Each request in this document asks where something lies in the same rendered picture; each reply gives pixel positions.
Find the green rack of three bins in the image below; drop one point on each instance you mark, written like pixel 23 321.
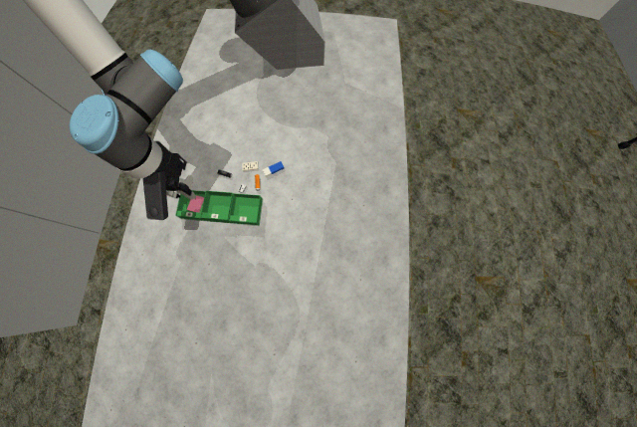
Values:
pixel 247 206

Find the pink rectangular block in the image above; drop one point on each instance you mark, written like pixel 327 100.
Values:
pixel 195 205

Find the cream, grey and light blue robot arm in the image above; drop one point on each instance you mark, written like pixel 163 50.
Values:
pixel 112 125

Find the cream domino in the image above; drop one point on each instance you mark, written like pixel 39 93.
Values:
pixel 250 166

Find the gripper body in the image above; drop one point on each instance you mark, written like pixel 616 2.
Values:
pixel 170 161

